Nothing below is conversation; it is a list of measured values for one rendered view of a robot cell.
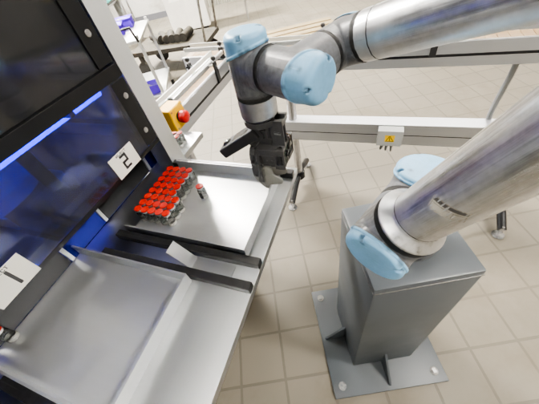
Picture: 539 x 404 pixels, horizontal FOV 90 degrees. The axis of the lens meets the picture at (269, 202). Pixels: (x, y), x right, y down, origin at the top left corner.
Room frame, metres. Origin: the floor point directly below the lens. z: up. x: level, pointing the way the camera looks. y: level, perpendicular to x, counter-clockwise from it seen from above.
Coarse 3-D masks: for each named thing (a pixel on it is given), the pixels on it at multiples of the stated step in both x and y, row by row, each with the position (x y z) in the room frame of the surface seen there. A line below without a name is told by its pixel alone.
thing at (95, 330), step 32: (96, 256) 0.43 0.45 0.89; (64, 288) 0.37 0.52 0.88; (96, 288) 0.35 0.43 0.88; (128, 288) 0.33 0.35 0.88; (160, 288) 0.31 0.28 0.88; (32, 320) 0.31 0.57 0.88; (64, 320) 0.29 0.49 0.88; (96, 320) 0.27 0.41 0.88; (128, 320) 0.25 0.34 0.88; (160, 320) 0.22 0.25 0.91; (0, 352) 0.26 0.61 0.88; (32, 352) 0.24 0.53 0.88; (64, 352) 0.22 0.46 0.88; (96, 352) 0.21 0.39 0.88; (128, 352) 0.19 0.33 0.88; (32, 384) 0.17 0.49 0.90; (64, 384) 0.16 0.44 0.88; (96, 384) 0.15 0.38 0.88; (128, 384) 0.13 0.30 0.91
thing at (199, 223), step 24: (192, 168) 0.69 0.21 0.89; (216, 168) 0.65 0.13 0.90; (240, 168) 0.61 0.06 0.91; (192, 192) 0.59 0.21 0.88; (216, 192) 0.56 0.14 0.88; (240, 192) 0.54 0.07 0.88; (264, 192) 0.52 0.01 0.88; (192, 216) 0.49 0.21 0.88; (216, 216) 0.47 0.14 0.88; (240, 216) 0.45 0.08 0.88; (264, 216) 0.43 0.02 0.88; (192, 240) 0.39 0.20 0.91; (216, 240) 0.40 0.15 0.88; (240, 240) 0.38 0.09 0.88
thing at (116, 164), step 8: (128, 144) 0.65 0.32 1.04; (120, 152) 0.62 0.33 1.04; (128, 152) 0.64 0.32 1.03; (136, 152) 0.65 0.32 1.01; (112, 160) 0.59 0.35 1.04; (120, 160) 0.61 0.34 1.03; (128, 160) 0.62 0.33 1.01; (136, 160) 0.64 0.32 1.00; (112, 168) 0.58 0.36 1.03; (120, 168) 0.59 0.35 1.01; (128, 168) 0.61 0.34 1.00; (120, 176) 0.58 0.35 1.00
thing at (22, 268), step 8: (16, 256) 0.35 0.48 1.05; (8, 264) 0.34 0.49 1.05; (16, 264) 0.34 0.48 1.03; (24, 264) 0.35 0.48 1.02; (32, 264) 0.35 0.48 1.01; (0, 272) 0.32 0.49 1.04; (16, 272) 0.33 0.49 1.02; (24, 272) 0.34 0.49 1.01; (32, 272) 0.34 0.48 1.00; (0, 280) 0.31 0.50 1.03; (8, 280) 0.32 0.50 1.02; (24, 280) 0.33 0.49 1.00; (0, 288) 0.30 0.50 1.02; (8, 288) 0.31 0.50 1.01; (16, 288) 0.31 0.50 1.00; (0, 296) 0.29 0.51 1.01; (8, 296) 0.30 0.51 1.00; (0, 304) 0.29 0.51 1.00; (8, 304) 0.29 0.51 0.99
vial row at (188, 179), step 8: (184, 176) 0.61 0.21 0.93; (192, 176) 0.63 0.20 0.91; (176, 184) 0.58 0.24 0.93; (184, 184) 0.59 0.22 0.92; (192, 184) 0.61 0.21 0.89; (176, 192) 0.56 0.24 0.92; (184, 192) 0.58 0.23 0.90; (168, 200) 0.53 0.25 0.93; (160, 208) 0.51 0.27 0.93; (160, 216) 0.49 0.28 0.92
